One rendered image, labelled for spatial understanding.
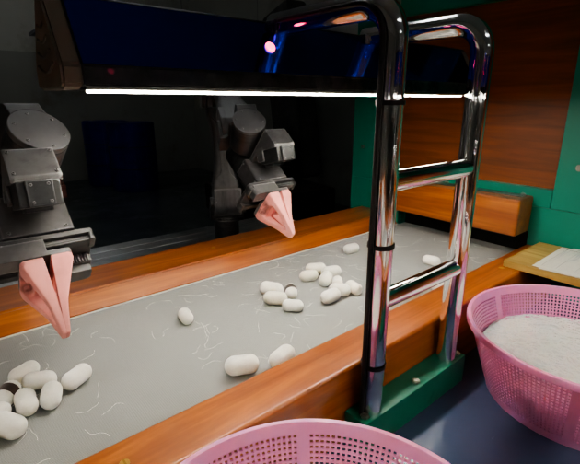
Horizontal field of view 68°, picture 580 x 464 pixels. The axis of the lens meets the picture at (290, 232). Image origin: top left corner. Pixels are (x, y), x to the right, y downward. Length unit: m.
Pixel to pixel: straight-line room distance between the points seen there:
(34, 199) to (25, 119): 0.10
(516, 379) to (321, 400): 0.22
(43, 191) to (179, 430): 0.24
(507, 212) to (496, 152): 0.14
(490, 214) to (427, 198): 0.14
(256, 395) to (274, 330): 0.17
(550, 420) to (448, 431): 0.11
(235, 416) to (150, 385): 0.13
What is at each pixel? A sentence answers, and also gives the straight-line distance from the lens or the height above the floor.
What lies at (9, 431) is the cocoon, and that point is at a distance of 0.48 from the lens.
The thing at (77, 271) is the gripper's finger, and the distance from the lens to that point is 0.54.
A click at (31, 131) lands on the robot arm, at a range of 0.51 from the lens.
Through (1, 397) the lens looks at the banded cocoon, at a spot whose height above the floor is 0.76.
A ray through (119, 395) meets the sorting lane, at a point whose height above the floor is 0.74.
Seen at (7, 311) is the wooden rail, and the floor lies 0.76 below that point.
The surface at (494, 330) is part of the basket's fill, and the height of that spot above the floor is 0.73.
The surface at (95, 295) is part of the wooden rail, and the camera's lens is 0.70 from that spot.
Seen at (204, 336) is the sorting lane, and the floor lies 0.74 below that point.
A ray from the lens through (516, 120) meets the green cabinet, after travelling 0.96.
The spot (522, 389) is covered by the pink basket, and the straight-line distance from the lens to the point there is 0.56.
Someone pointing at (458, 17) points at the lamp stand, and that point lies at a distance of 0.54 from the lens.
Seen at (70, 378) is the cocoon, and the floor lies 0.76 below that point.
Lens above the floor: 1.03
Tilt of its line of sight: 17 degrees down
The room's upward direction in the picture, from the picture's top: straight up
